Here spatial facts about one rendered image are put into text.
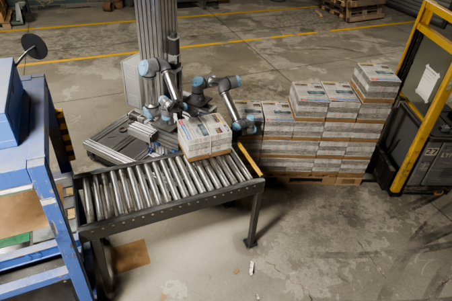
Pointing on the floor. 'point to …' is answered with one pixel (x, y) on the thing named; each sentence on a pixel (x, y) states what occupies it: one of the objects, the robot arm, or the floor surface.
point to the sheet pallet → (5, 14)
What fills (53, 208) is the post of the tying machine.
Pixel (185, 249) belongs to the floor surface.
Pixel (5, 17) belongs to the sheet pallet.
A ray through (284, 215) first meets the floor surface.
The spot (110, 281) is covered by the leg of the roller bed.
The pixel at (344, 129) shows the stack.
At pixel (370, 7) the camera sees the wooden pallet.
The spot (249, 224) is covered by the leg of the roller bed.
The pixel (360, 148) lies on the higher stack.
